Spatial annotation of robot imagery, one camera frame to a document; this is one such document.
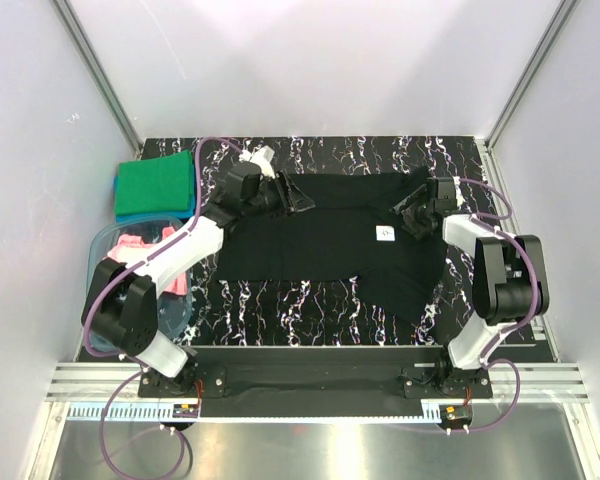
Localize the folded blue t shirt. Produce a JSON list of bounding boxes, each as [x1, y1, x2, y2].
[[115, 166, 196, 222]]

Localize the aluminium frame post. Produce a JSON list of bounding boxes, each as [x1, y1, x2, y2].
[[50, 0, 144, 156], [484, 0, 580, 152]]

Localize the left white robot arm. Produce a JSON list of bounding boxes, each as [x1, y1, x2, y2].
[[82, 162, 315, 396]]

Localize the left aluminium frame post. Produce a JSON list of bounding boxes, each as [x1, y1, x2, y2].
[[50, 0, 144, 156]]

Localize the white slotted cable duct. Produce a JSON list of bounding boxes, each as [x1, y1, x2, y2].
[[68, 400, 442, 424]]

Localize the pink t shirt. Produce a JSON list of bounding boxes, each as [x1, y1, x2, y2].
[[107, 234, 189, 296]]

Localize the right aluminium frame post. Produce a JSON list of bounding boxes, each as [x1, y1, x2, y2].
[[484, 0, 580, 152]]

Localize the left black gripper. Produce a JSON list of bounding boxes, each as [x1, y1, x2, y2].
[[244, 171, 314, 223]]

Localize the folded green t shirt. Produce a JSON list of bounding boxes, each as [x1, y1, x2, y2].
[[114, 151, 194, 216]]

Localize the clear blue plastic bin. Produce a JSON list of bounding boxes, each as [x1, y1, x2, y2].
[[86, 215, 193, 339]]

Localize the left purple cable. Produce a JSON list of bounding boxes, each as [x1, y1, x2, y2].
[[82, 137, 256, 480]]

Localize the black t shirt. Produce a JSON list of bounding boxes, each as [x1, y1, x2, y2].
[[216, 167, 447, 321]]

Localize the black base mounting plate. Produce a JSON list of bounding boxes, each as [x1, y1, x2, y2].
[[138, 346, 493, 400]]

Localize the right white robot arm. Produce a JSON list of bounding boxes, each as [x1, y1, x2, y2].
[[392, 177, 549, 397]]

